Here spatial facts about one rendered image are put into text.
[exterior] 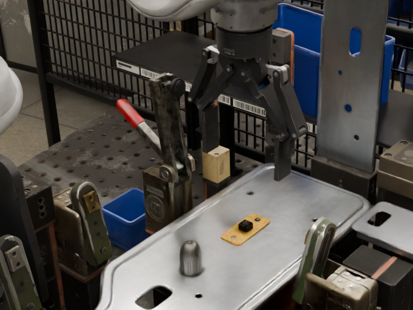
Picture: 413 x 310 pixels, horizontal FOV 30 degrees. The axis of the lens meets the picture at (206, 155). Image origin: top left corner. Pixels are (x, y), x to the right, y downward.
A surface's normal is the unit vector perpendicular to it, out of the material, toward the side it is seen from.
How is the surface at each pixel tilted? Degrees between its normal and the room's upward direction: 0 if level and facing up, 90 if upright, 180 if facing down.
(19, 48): 91
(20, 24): 91
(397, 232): 0
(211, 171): 90
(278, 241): 0
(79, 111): 0
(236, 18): 90
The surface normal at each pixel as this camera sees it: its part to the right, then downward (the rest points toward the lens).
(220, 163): 0.76, 0.29
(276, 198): -0.03, -0.88
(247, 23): 0.04, 0.49
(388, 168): -0.65, 0.36
